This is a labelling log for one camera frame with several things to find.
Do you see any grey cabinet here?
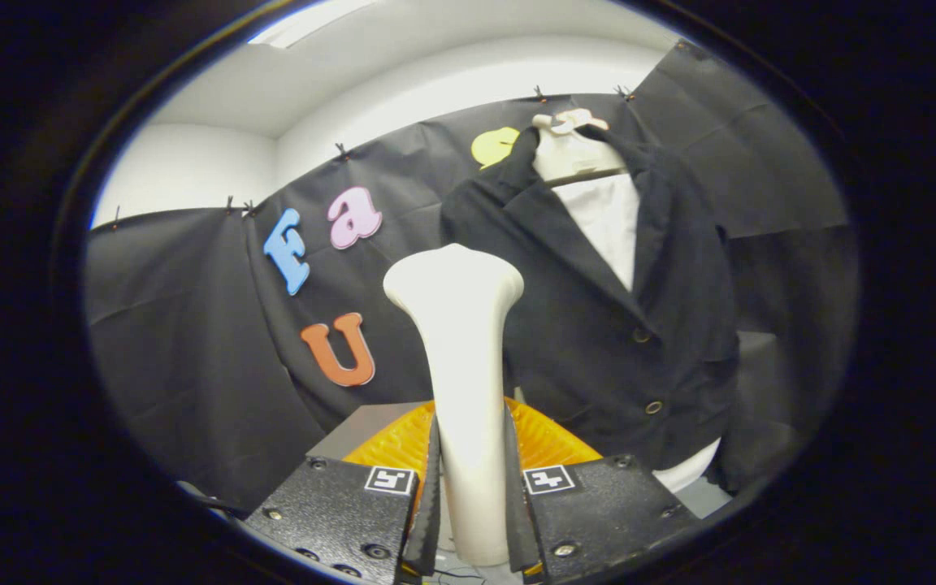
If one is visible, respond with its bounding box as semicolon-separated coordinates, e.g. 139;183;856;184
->
305;401;428;462

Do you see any white mannequin torso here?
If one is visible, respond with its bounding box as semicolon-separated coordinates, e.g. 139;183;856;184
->
531;110;721;494

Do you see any black backdrop cloth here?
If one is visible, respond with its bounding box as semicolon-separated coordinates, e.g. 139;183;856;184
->
82;39;859;513

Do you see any black blazer jacket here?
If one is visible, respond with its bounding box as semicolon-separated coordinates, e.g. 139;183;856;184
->
440;123;741;472

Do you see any white garment steamer head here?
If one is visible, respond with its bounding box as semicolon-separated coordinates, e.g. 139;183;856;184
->
383;242;526;567

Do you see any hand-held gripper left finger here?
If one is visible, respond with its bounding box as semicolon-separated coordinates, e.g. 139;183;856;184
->
245;401;442;584

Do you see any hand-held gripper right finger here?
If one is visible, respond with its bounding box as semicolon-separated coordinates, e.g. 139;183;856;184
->
503;396;700;579

